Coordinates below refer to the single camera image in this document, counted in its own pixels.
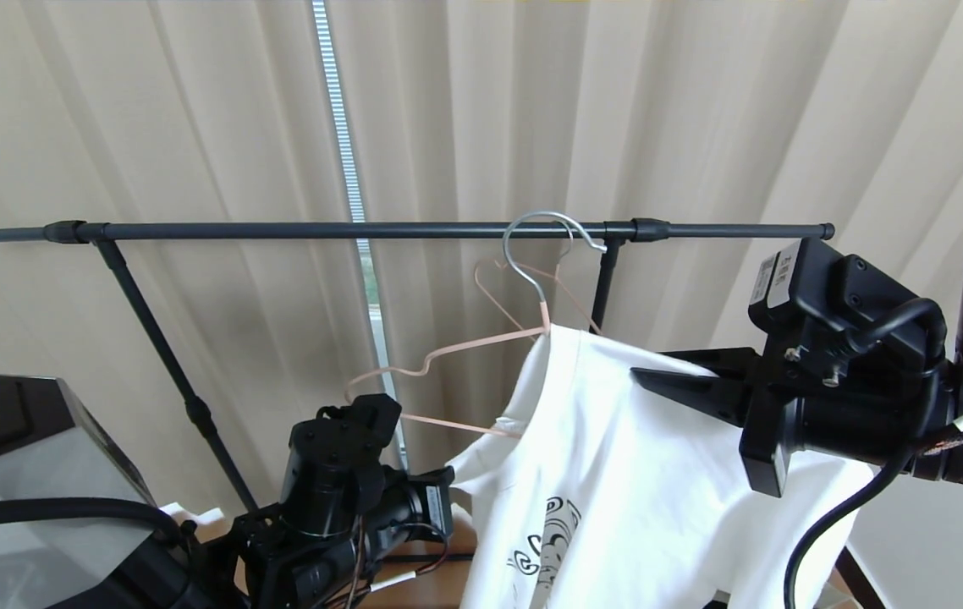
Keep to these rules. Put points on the black clothes rack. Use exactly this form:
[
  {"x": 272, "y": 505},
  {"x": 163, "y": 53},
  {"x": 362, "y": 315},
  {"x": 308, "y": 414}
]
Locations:
[{"x": 278, "y": 230}]

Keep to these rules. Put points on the pink clothes hanger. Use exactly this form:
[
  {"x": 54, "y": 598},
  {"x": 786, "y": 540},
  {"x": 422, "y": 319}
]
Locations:
[
  {"x": 567, "y": 247},
  {"x": 545, "y": 317}
]

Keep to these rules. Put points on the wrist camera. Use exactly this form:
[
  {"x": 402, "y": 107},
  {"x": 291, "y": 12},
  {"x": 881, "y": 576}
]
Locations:
[
  {"x": 828, "y": 296},
  {"x": 329, "y": 457}
]

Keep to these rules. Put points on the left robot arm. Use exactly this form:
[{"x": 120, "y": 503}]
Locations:
[{"x": 24, "y": 474}]

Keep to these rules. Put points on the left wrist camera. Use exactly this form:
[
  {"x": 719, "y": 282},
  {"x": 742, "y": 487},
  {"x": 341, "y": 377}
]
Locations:
[{"x": 329, "y": 457}]

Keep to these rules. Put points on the white garment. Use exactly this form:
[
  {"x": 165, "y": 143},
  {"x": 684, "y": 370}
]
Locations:
[{"x": 617, "y": 474}]

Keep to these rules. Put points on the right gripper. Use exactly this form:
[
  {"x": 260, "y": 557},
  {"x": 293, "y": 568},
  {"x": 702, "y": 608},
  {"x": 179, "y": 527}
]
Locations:
[{"x": 854, "y": 423}]

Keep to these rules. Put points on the beige curtain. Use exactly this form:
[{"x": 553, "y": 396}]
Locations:
[{"x": 151, "y": 110}]

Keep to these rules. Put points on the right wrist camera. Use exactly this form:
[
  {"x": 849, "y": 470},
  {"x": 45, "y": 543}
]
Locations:
[{"x": 828, "y": 296}]

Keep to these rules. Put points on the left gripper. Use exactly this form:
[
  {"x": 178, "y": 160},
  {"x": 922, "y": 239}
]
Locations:
[{"x": 422, "y": 507}]

